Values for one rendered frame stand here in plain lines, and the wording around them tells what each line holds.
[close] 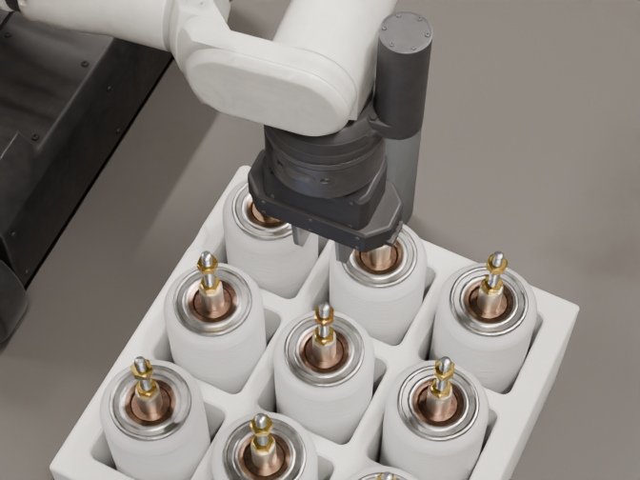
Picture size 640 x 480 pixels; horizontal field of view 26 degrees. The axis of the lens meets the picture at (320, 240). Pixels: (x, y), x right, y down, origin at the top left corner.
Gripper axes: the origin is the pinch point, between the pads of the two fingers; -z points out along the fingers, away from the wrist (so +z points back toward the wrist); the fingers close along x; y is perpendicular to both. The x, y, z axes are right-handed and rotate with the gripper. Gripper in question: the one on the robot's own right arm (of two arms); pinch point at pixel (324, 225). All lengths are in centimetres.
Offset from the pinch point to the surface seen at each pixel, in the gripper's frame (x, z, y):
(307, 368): -0.6, -22.5, -2.3
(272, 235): -9.6, -22.4, 9.4
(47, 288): -38, -48, 6
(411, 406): 9.7, -22.4, -1.8
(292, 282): -7.6, -30.5, 9.4
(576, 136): 12, -48, 51
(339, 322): 0.2, -22.5, 3.3
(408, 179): -2.7, -36.3, 29.7
